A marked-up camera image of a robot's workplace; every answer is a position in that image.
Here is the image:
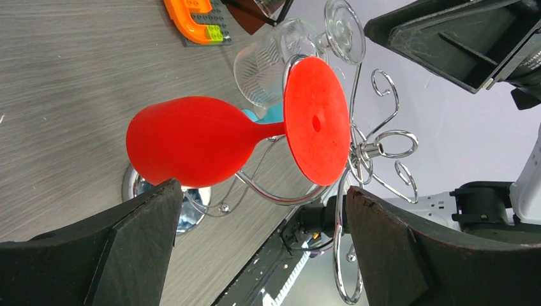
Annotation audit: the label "black music stand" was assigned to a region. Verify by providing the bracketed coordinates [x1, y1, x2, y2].
[274, 0, 293, 26]

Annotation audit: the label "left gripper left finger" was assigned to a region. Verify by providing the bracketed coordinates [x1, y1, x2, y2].
[1, 179, 183, 305]

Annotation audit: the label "orange letter e toy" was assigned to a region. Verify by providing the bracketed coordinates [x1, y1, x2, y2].
[163, 0, 212, 45]

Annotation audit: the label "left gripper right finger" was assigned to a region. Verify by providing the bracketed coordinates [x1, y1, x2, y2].
[346, 187, 540, 305]

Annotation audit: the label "small clear glass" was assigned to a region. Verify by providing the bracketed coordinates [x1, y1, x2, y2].
[233, 1, 366, 108]

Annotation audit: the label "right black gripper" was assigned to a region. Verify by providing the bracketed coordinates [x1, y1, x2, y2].
[364, 0, 540, 110]

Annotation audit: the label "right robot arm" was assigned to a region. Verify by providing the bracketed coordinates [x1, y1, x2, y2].
[322, 1, 540, 244]

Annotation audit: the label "red wine glass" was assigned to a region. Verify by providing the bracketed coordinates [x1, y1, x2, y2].
[126, 56, 352, 189]

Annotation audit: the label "green lego brick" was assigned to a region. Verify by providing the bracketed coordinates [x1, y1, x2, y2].
[205, 24, 223, 44]

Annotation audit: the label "grey lego baseplate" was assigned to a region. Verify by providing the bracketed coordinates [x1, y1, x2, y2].
[191, 1, 232, 46]

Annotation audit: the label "chrome wine glass rack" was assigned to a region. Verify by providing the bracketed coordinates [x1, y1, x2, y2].
[121, 54, 420, 306]

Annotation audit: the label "blue wine glass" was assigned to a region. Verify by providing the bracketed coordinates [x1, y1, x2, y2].
[241, 103, 283, 124]

